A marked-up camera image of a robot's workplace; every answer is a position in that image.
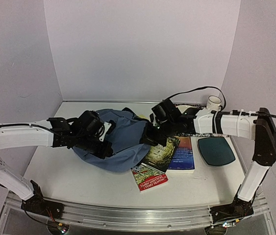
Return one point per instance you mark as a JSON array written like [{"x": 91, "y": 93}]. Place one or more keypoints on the dark teal square plate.
[{"x": 216, "y": 151}]

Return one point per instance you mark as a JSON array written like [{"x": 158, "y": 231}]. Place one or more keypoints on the red treehouse comic book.
[{"x": 147, "y": 178}]

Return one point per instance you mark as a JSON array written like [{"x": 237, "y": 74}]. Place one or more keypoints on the patterned black placemat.
[{"x": 200, "y": 106}]

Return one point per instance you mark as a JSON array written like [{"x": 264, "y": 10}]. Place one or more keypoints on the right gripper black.
[{"x": 147, "y": 136}]

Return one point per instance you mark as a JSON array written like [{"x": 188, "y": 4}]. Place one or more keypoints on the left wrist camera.
[{"x": 105, "y": 129}]

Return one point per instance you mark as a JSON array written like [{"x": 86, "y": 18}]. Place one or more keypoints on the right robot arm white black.
[{"x": 256, "y": 126}]

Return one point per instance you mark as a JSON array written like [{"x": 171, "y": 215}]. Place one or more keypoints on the blue orange back-cover book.
[{"x": 183, "y": 159}]

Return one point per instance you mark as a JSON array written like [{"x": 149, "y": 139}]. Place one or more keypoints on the white enamel mug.
[{"x": 214, "y": 104}]

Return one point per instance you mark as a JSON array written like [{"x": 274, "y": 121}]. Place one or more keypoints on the aluminium table front rail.
[{"x": 77, "y": 216}]

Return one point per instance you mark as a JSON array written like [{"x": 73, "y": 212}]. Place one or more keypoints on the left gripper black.
[{"x": 103, "y": 153}]

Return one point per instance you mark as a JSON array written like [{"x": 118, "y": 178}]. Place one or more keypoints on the yellow paperback book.
[{"x": 144, "y": 117}]

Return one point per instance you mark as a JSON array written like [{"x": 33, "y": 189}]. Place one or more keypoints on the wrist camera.
[
  {"x": 155, "y": 121},
  {"x": 105, "y": 129}
]

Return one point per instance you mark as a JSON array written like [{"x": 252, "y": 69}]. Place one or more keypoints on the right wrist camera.
[{"x": 155, "y": 121}]

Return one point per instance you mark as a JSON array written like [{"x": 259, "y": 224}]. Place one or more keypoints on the blue student backpack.
[{"x": 128, "y": 150}]

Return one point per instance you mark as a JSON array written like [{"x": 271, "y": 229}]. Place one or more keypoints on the green fantasy cover book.
[{"x": 159, "y": 157}]

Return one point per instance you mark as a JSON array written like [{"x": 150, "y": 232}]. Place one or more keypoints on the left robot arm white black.
[{"x": 14, "y": 135}]

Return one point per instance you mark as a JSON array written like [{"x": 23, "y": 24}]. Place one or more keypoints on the cream and blue plate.
[{"x": 183, "y": 108}]

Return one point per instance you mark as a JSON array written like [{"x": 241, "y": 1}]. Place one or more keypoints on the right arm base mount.
[{"x": 230, "y": 212}]

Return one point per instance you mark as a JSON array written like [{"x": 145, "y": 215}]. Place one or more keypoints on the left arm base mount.
[{"x": 39, "y": 205}]

